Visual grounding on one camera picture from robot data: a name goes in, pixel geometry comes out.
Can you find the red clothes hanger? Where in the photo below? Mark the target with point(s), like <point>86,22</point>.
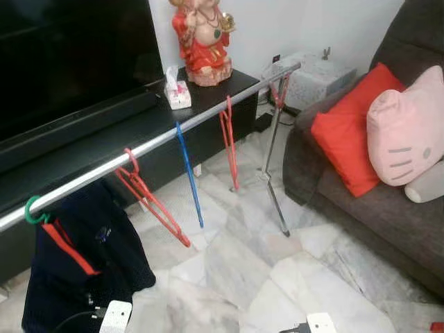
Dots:
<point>232,159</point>

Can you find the blue clothes hanger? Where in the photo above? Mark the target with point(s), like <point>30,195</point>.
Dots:
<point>189,180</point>

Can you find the green clothes hanger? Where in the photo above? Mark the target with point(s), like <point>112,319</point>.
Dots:
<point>29,211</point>

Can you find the grey Totoro plush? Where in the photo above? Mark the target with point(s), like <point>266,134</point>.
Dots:
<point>427,186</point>

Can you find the pink Hello Kitty cushion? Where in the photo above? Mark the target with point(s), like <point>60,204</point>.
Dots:
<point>409,132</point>

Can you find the dark brown fabric sofa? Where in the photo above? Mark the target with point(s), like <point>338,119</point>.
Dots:
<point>361,222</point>

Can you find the red cushion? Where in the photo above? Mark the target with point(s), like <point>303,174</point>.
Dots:
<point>347,139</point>

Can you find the grey speckled stone table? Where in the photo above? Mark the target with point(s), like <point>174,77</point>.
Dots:
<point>312,80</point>

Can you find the red plastic stool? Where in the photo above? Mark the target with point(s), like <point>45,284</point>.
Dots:
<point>437,327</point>

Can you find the small brass figurine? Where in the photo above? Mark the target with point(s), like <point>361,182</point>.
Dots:
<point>326,55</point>

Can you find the black plug with red light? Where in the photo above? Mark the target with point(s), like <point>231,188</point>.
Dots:
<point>275,58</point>

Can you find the black TV cabinet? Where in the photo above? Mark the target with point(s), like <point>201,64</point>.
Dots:
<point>243,83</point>

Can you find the red Ganesha statue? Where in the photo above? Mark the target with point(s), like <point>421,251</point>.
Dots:
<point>201,48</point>

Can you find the white tissue box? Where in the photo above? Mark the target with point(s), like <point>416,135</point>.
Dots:
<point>179,96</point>

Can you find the silver metal clothes rack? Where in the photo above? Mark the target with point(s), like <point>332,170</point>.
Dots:
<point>139,151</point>

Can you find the black soundbar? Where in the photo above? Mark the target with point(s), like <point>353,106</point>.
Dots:
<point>83,128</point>

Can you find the black television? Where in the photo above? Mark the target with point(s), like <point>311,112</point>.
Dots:
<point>69,55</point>

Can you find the navy zip shirt with logo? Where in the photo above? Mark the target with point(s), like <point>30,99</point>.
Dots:
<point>62,298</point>

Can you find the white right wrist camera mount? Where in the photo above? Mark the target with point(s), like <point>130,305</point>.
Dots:
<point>322,324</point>

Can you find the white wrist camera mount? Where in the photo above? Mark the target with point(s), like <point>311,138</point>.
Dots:
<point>116,318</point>
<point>322,324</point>

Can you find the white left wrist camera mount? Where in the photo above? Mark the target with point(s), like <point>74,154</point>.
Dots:
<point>116,318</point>

